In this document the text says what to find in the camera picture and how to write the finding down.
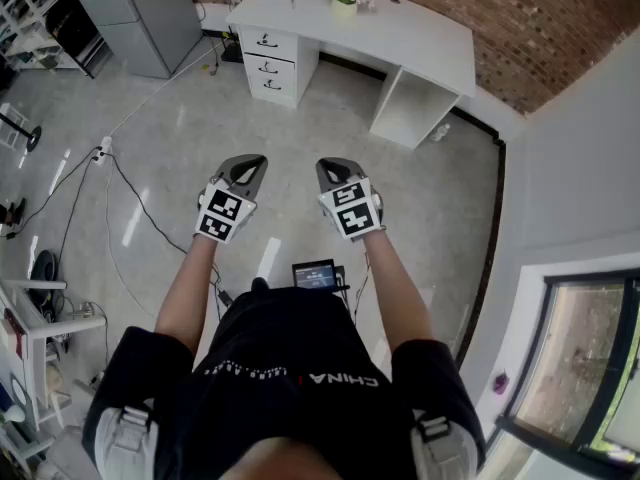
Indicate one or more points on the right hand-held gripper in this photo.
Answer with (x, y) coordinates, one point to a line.
(355, 213)

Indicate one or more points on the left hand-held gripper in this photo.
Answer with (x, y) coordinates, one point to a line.
(222, 213)

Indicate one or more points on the person's right forearm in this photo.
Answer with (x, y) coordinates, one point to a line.
(400, 293)

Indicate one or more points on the person's left forearm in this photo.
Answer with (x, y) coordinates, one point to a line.
(187, 293)

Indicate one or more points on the silver drawer key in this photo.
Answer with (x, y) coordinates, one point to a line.
(265, 36)

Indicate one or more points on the white desk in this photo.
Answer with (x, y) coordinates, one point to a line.
(400, 33)

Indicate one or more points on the small black screen device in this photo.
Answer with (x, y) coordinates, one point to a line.
(315, 274)

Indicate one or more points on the clear plastic bottle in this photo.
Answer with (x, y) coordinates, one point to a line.
(440, 132)

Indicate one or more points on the person's left black shoe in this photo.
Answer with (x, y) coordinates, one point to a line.
(259, 284)

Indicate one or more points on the black router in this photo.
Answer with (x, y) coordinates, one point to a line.
(231, 50)

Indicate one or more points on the white power strip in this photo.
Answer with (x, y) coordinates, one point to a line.
(104, 149)

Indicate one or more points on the grey metal cabinet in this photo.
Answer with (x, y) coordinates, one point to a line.
(140, 18)

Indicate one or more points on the black round stand base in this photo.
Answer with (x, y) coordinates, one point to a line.
(32, 135)

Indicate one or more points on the black round floor device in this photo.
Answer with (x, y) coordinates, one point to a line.
(44, 268)

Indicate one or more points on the person's black shirt torso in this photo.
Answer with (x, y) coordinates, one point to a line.
(290, 393)

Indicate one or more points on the white metal rack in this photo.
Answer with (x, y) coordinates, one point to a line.
(30, 318)

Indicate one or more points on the white open shelf unit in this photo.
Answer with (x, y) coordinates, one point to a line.
(30, 18)

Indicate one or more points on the small purple object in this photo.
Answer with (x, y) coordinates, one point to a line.
(501, 382)

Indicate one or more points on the black framed window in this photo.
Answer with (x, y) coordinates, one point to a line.
(575, 358)

